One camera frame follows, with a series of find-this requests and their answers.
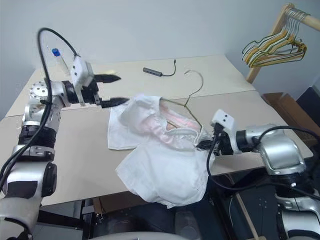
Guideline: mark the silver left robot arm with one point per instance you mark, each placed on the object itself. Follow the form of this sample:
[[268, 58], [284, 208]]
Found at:
[[25, 180]]

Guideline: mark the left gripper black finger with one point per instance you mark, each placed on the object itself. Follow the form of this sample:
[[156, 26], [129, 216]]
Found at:
[[112, 102], [107, 78]]

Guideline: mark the brown cardboard box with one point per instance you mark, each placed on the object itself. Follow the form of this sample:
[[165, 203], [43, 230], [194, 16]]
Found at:
[[280, 102]]

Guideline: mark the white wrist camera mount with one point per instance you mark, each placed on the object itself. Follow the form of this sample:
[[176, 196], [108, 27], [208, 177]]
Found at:
[[81, 70], [223, 118]]

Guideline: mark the wooden clothes rack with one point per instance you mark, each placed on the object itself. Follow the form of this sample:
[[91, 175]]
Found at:
[[312, 21]]

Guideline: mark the white tube with blue cap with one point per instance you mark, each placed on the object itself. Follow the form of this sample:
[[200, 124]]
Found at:
[[56, 52]]

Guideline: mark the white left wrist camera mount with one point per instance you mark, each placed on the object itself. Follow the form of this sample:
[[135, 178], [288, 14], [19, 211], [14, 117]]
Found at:
[[81, 70]]

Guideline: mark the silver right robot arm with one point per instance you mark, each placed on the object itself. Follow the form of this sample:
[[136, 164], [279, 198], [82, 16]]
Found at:
[[280, 150]]

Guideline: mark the silver robot torso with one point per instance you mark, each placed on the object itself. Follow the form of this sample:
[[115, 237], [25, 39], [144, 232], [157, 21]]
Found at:
[[140, 236]]

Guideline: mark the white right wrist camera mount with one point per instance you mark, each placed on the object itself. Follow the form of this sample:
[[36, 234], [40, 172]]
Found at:
[[223, 118]]

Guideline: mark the white shorts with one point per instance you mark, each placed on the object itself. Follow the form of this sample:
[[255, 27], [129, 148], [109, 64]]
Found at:
[[170, 175]]

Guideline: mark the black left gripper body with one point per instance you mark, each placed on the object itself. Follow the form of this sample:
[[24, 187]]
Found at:
[[89, 96]]

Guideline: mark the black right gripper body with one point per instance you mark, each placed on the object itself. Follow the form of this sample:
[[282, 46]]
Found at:
[[223, 146]]

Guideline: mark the dark metal stand plate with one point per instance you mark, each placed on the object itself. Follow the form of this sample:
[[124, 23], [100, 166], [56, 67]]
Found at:
[[260, 207]]

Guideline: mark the bunch of coloured hangers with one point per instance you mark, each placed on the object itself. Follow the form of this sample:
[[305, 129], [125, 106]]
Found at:
[[268, 42]]

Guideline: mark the thin wooden stick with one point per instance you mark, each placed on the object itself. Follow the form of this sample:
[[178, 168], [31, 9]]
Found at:
[[247, 218]]

